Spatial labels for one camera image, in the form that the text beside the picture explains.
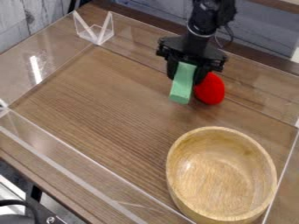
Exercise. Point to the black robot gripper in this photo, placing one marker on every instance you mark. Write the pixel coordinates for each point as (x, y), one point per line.
(194, 51)

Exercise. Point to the green rectangular block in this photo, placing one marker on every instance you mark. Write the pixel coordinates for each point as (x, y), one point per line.
(182, 83)

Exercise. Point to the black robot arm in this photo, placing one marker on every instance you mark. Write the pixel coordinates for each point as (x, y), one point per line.
(210, 15)

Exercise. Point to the brown wooden bowl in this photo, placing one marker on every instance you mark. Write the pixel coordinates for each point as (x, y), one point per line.
(221, 176)

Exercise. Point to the red toy strawberry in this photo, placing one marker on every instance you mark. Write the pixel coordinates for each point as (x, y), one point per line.
(210, 90)

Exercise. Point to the clear acrylic corner bracket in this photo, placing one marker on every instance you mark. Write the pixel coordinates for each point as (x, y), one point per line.
(98, 34)

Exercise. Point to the clear acrylic tray wall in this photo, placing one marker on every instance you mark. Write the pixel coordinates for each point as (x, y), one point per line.
(100, 153)

